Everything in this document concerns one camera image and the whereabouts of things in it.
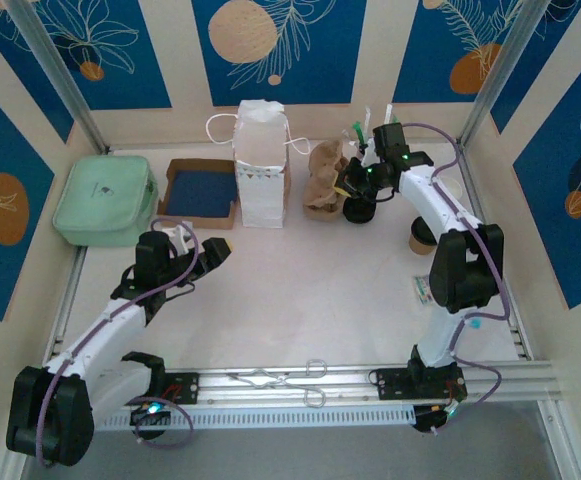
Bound brown pulp cup carrier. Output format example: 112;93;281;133
303;139;351;209

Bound dark blue napkin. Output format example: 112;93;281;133
167;169;236;219

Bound white paper gift bag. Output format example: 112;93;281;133
205;98;311;230

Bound brown paper coffee cup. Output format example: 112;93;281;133
408;232;439;256

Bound stack of black cup lids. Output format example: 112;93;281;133
342;197;377;225

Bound mint green lunch bag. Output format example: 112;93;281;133
52;154;160;249

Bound brown cardboard tray box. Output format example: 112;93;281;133
157;158;237;231

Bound beige green-print sachet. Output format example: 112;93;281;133
412;273;432;305

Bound metal scissors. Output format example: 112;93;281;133
226;368;307;390

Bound silver S-shaped hook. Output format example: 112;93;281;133
303;358;327;407

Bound black controller board with LED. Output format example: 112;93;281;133
412;402;464;435
129;399;172;441

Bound aluminium frame post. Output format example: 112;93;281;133
7;0;110;154
457;0;554;147

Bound white slotted cable duct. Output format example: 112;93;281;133
97;405;416;431

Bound long aluminium base rail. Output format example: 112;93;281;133
94;359;564;409

